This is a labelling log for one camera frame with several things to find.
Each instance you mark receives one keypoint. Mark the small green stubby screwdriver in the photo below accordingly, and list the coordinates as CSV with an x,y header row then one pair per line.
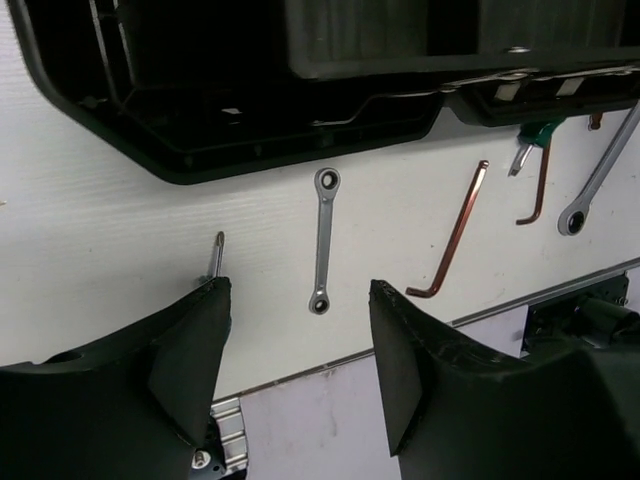
x,y
533,135

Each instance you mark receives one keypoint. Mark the brown hex key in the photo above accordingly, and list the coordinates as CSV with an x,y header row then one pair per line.
x,y
540,190
595,121
455,237

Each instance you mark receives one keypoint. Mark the large silver ratchet wrench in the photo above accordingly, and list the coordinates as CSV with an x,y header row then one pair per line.
x,y
573,218

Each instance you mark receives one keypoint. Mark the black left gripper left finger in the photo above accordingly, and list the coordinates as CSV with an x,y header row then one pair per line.
x,y
135,404

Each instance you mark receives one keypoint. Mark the green screwdriver orange cap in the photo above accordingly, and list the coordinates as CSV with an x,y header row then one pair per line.
x,y
214,267

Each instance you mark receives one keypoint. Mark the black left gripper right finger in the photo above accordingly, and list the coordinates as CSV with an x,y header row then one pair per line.
x,y
455,408

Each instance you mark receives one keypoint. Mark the small silver ratchet wrench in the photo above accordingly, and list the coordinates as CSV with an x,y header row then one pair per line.
x,y
327,182

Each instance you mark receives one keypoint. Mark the black plastic toolbox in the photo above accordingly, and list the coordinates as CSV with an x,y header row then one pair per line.
x,y
194,91

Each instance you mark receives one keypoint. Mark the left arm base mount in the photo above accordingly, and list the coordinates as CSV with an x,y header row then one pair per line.
x,y
224,454

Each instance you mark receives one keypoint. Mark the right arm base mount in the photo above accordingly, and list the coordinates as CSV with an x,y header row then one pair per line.
x,y
598,316

